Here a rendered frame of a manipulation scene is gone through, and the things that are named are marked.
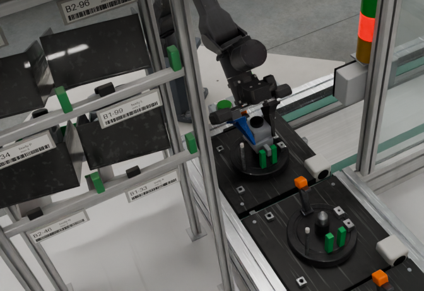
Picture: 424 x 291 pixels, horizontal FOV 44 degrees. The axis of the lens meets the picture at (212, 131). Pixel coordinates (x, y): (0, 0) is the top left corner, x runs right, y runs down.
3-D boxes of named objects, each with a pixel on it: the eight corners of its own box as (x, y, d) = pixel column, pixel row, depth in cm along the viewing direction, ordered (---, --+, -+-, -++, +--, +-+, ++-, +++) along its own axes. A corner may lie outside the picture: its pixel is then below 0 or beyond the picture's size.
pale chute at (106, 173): (113, 178, 121) (107, 160, 122) (167, 163, 123) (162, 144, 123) (101, 185, 94) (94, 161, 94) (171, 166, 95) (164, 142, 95)
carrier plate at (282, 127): (194, 151, 130) (192, 145, 128) (276, 116, 136) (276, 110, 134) (239, 219, 114) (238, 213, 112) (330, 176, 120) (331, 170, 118)
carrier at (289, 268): (242, 225, 113) (238, 188, 104) (334, 180, 119) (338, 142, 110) (303, 317, 96) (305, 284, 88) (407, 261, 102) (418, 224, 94)
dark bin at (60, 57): (69, 58, 95) (56, 18, 93) (138, 40, 97) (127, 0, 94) (57, 91, 69) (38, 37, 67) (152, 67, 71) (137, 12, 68)
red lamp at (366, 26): (352, 32, 97) (354, 9, 94) (373, 23, 99) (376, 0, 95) (369, 45, 94) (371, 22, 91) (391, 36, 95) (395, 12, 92)
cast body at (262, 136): (243, 137, 121) (241, 115, 116) (259, 130, 122) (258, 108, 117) (261, 160, 115) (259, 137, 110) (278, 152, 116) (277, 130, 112)
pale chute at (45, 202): (50, 204, 118) (45, 185, 118) (107, 188, 119) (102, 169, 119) (19, 220, 90) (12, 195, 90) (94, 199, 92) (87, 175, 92)
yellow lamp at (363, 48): (350, 53, 101) (352, 33, 97) (371, 45, 102) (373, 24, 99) (366, 67, 97) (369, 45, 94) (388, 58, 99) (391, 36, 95)
